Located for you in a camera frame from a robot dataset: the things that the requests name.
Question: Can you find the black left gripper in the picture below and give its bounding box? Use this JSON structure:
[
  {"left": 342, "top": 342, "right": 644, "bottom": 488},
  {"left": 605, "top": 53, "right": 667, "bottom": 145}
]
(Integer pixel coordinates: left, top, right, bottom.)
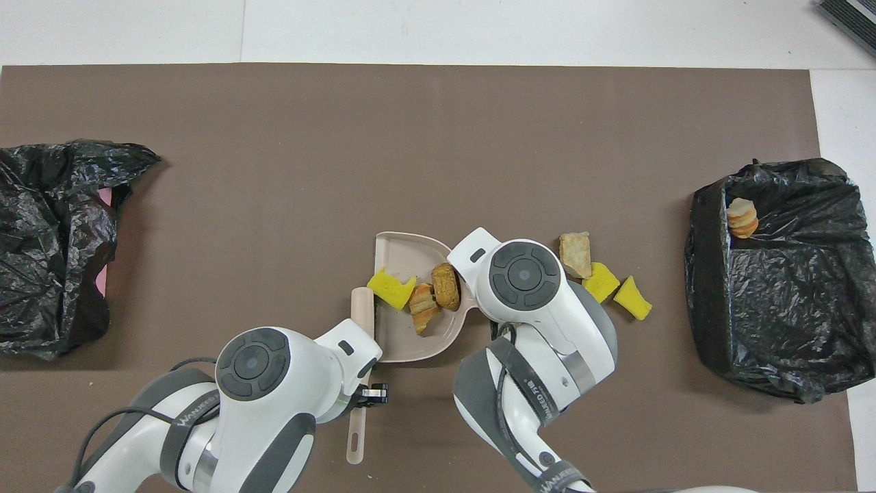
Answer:
[{"left": 355, "top": 382, "right": 389, "bottom": 409}]

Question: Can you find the beige hand brush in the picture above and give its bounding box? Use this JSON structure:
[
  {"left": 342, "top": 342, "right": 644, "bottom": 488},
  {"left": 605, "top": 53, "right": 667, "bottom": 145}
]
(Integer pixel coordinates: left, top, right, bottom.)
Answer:
[{"left": 346, "top": 287, "right": 376, "bottom": 465}]

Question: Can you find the striped croissant bread piece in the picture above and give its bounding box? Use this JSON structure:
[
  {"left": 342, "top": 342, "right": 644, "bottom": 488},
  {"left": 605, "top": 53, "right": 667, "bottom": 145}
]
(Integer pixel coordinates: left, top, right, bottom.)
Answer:
[{"left": 409, "top": 283, "right": 442, "bottom": 336}]

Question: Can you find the notched yellow sponge piece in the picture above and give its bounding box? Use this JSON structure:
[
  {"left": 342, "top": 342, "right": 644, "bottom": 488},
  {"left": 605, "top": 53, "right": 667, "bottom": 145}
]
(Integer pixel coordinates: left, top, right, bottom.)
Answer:
[{"left": 366, "top": 267, "right": 417, "bottom": 310}]

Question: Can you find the brown oval bread loaf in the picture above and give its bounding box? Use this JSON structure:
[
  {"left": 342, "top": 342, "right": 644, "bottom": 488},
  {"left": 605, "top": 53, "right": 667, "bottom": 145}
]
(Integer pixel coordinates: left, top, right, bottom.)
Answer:
[{"left": 431, "top": 262, "right": 461, "bottom": 312}]

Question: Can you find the beige plastic dustpan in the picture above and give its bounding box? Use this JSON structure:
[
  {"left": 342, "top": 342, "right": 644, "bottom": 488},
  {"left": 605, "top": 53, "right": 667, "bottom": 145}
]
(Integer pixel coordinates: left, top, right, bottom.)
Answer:
[{"left": 373, "top": 231, "right": 480, "bottom": 364}]

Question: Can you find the pale crusty bread chunk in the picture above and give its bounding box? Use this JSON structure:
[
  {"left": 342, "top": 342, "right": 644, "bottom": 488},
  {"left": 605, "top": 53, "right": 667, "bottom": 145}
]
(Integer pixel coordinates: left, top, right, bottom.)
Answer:
[{"left": 559, "top": 231, "right": 593, "bottom": 279}]

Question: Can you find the yellow sponge wedge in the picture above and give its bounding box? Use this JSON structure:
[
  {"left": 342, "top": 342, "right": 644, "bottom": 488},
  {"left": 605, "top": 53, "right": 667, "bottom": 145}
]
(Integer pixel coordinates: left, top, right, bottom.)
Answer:
[
  {"left": 613, "top": 275, "right": 653, "bottom": 321},
  {"left": 583, "top": 262, "right": 621, "bottom": 304}
]

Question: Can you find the black bag-lined pink bin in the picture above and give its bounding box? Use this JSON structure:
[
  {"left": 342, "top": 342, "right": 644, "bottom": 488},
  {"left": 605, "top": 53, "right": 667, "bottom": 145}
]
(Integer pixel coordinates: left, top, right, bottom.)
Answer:
[{"left": 0, "top": 139, "right": 162, "bottom": 362}]

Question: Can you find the brown table mat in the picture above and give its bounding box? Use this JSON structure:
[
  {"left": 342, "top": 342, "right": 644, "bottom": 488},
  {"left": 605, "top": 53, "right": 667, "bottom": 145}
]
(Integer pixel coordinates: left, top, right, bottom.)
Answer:
[{"left": 0, "top": 64, "right": 860, "bottom": 493}]

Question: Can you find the small striped bread roll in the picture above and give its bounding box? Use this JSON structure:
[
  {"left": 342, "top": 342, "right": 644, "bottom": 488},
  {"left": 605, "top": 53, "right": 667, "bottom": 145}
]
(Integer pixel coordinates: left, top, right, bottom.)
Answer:
[{"left": 727, "top": 197, "right": 760, "bottom": 239}]

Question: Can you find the dark grey ribbed panel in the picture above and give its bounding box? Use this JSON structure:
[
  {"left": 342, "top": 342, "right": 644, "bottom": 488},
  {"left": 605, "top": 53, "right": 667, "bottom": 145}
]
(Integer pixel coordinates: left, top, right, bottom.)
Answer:
[{"left": 816, "top": 0, "right": 876, "bottom": 58}]

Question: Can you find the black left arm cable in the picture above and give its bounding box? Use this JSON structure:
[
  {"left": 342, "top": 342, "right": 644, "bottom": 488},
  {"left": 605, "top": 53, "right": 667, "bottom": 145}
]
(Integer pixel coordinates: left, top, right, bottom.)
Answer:
[{"left": 68, "top": 356, "right": 220, "bottom": 493}]

